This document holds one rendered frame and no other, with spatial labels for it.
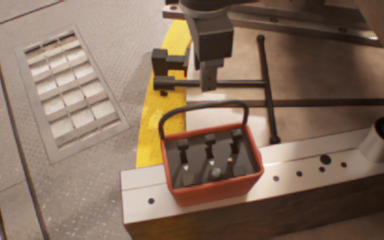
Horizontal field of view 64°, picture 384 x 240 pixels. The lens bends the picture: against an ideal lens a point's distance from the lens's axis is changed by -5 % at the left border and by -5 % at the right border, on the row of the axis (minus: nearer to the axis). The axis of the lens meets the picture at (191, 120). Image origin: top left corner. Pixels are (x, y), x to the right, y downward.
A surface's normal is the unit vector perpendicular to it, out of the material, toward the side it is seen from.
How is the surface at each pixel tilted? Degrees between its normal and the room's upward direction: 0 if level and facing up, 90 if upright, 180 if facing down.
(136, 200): 0
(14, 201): 0
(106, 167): 0
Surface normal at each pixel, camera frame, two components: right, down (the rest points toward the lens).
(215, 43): 0.20, 0.79
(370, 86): -0.03, -0.58
